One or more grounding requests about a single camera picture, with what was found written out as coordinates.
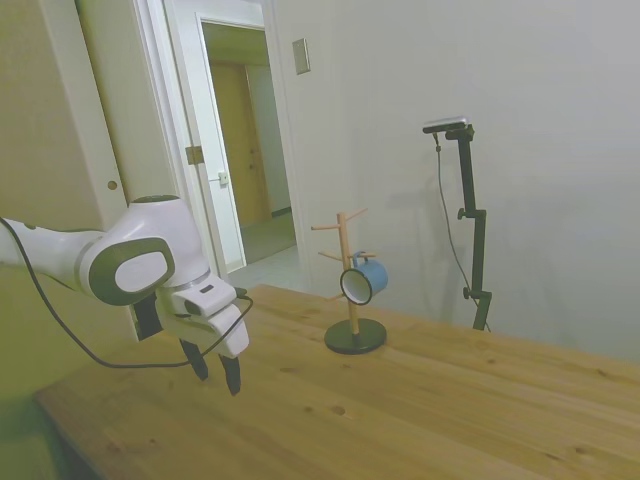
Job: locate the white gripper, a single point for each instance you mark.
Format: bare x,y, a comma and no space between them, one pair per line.
222,332

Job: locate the blue enamel mug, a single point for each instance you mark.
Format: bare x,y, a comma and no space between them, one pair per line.
376,277

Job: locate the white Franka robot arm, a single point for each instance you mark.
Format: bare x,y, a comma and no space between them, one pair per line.
150,225

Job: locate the wooden mug tree black base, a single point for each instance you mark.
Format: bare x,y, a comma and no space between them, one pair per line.
356,341

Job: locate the white door strike plate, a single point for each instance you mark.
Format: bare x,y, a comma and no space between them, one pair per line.
222,178

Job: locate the round closet door knob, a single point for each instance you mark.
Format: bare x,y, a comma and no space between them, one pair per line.
112,185

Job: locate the brass door hinge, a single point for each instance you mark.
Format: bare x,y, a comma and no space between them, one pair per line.
193,155

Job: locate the brown wooden hallway door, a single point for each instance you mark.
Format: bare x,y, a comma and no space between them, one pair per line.
235,140

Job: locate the beige closet door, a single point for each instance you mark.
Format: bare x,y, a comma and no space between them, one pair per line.
50,125

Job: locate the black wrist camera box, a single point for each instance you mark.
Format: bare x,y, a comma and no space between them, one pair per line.
147,317

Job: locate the white door frame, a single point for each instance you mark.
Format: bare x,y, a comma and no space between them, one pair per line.
172,100

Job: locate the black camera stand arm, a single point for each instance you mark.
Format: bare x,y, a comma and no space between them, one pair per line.
475,225

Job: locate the grey wall switch plate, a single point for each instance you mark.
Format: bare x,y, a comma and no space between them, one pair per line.
301,56

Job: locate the grey camera on stand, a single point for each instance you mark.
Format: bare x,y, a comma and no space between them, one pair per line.
446,123

